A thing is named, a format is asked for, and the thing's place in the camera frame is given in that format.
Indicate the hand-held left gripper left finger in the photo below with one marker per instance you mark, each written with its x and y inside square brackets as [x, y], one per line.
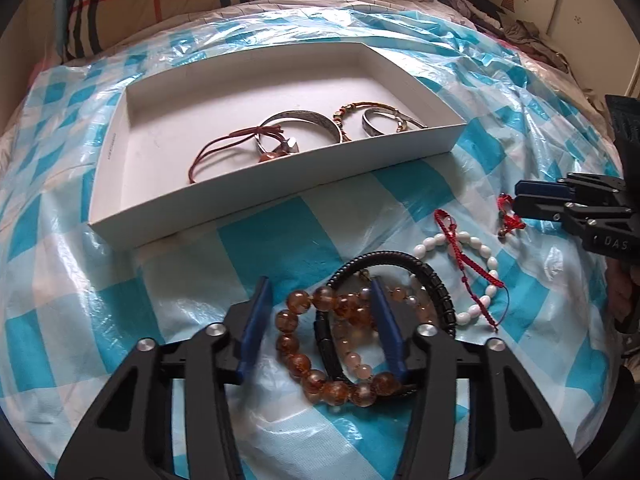
[255, 320]

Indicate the person's right hand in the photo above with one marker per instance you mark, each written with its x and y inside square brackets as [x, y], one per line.
[622, 295]

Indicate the blue checkered plastic sheet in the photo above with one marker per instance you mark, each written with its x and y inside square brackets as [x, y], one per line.
[100, 310]

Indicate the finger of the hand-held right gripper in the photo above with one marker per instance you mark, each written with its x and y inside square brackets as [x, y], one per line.
[540, 207]
[545, 187]

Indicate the pile of dark clothes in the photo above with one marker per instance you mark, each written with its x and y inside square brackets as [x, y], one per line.
[525, 30]

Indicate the white cardboard box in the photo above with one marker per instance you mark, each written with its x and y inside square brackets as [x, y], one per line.
[150, 125]

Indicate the wide silver bangle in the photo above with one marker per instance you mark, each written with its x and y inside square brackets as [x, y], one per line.
[310, 117]

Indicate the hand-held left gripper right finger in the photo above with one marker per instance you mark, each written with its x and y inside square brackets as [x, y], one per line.
[387, 330]

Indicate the narrow silver bangle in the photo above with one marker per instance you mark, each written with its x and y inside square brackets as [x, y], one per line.
[367, 125]

